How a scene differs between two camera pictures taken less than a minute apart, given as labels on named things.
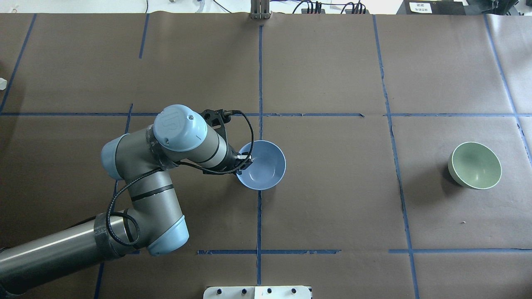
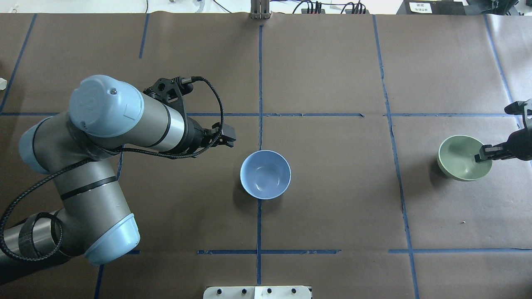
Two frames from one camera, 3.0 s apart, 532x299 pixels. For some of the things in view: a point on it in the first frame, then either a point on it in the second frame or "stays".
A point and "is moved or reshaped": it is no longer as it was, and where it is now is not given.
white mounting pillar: (257, 292) stays
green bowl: (472, 165) is moved or reshaped
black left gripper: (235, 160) -> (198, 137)
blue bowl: (268, 167) is moved or reshaped
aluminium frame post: (260, 9) stays
